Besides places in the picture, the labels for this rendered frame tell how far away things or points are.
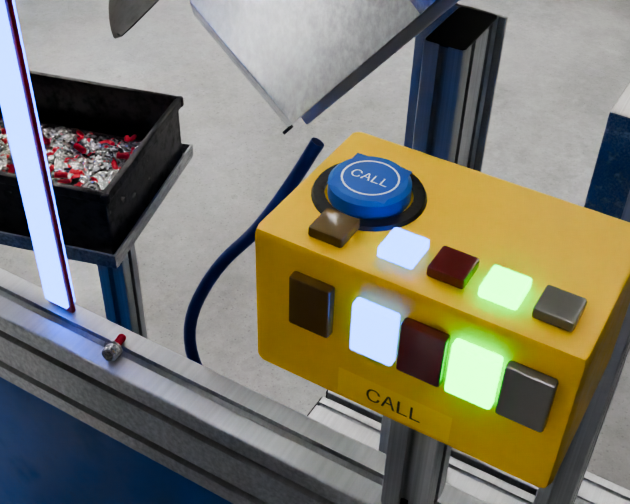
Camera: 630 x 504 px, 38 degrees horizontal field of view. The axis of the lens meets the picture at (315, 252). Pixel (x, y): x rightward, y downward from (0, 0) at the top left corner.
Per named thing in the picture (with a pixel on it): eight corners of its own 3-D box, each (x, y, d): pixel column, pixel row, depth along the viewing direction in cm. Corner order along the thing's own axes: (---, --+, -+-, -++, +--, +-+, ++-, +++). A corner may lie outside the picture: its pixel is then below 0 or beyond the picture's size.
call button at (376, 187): (423, 195, 45) (427, 167, 44) (386, 240, 42) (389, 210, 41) (352, 170, 46) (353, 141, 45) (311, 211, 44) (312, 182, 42)
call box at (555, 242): (605, 376, 49) (657, 223, 42) (540, 514, 43) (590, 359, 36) (346, 271, 55) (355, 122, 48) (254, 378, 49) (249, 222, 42)
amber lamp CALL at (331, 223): (360, 228, 42) (361, 218, 41) (341, 250, 41) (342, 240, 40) (326, 215, 42) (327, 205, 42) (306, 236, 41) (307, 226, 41)
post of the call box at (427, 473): (444, 489, 56) (471, 351, 48) (423, 525, 54) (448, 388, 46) (401, 468, 57) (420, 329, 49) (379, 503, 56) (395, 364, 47)
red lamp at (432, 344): (444, 380, 41) (452, 334, 39) (438, 389, 40) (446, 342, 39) (400, 361, 42) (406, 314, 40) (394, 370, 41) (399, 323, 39)
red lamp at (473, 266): (479, 267, 40) (481, 257, 40) (462, 291, 39) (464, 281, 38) (441, 253, 41) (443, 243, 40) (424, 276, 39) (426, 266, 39)
